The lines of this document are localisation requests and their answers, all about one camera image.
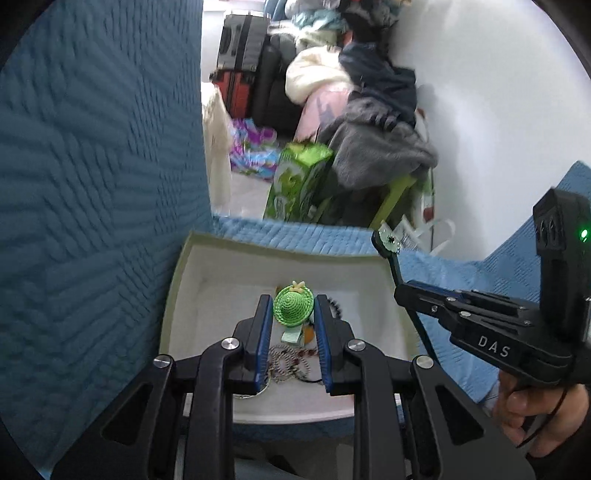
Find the pink garment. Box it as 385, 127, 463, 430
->
295, 88, 354, 144

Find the green printed carton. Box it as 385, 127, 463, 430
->
263, 142, 335, 224

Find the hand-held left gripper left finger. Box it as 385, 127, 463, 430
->
51, 294, 274, 480

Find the grey fleece garment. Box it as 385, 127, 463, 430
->
318, 99, 438, 190

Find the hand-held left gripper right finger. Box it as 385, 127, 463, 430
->
314, 295, 536, 480

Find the green plastic stool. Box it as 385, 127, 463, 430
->
318, 173, 419, 229

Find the red and black suitcase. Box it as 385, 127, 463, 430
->
210, 14, 271, 121

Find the person's right hand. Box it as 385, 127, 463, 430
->
498, 369, 585, 457

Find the blue quilted sofa cover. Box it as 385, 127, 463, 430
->
0, 0, 591, 480

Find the cream jacket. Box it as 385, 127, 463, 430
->
285, 45, 354, 104

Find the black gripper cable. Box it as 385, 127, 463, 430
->
517, 383, 570, 448

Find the colourful crumpled fabric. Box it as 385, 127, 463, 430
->
228, 117, 280, 178

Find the beaded chain necklace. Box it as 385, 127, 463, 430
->
268, 345, 319, 384

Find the white flowered tote bag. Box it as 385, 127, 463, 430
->
388, 108, 455, 257

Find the black headband with flower ornament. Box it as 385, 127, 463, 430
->
372, 226, 407, 289

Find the white cardboard box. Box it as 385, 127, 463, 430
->
159, 231, 426, 425

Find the cream embroidered cloth cover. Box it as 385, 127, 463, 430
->
202, 85, 233, 215

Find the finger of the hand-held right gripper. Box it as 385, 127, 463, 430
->
394, 285, 463, 327
404, 280, 463, 302

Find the dark navy garment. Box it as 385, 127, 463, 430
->
339, 41, 419, 134

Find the teal patterned cloth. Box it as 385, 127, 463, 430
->
284, 0, 352, 33

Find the green straw hat hair clip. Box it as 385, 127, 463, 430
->
273, 279, 315, 343

